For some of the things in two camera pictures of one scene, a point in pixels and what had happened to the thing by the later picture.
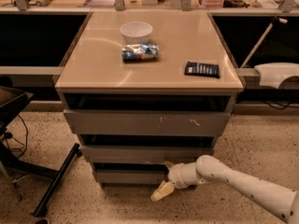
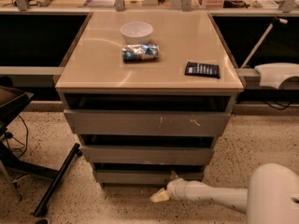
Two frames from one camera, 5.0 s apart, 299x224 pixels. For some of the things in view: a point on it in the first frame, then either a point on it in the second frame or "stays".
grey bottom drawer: [132, 176] stays
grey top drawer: [147, 122] stays
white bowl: [136, 33] stays
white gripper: [176, 175] to [175, 188]
